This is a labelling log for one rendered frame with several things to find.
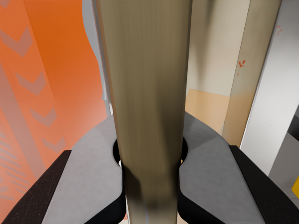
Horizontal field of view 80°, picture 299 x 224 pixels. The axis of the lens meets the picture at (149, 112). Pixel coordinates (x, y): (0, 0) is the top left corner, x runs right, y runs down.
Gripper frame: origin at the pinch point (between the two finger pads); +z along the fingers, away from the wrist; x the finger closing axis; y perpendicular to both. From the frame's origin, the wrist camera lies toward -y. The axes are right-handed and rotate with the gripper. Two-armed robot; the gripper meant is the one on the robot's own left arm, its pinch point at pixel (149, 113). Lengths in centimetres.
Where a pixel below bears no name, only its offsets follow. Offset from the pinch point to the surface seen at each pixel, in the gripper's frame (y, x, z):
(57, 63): -2.4, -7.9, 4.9
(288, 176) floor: 132, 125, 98
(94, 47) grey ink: -3.6, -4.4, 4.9
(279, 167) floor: 120, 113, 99
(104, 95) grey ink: 0.7, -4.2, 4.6
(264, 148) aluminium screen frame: 4.8, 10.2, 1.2
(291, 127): 14.1, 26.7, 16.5
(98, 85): -0.3, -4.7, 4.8
